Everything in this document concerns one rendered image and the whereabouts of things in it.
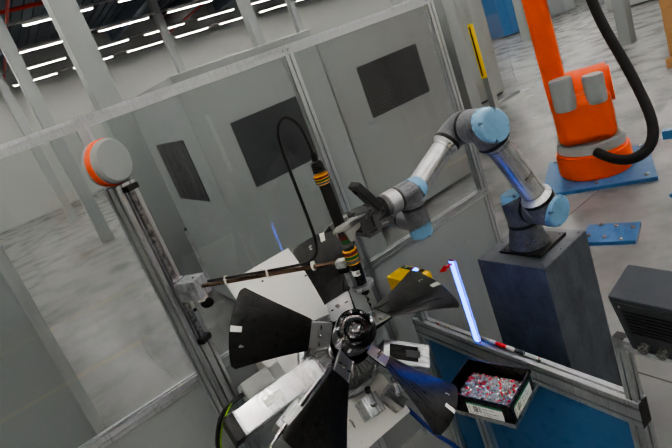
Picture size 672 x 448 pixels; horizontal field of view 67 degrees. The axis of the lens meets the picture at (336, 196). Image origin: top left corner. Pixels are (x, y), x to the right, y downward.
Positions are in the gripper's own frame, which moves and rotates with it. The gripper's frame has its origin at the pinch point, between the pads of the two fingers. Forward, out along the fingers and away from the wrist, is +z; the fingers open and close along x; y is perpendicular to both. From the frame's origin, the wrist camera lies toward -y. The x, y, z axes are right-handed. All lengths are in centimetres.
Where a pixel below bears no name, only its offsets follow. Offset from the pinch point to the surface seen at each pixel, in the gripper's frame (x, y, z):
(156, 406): 71, 53, 59
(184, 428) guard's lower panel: 70, 67, 55
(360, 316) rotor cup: -3.3, 26.7, 3.0
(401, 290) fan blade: 3.9, 31.8, -17.8
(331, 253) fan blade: 14.2, 12.4, -4.1
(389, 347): 0.9, 44.2, -4.7
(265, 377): 14.3, 35.7, 31.0
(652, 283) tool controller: -65, 26, -38
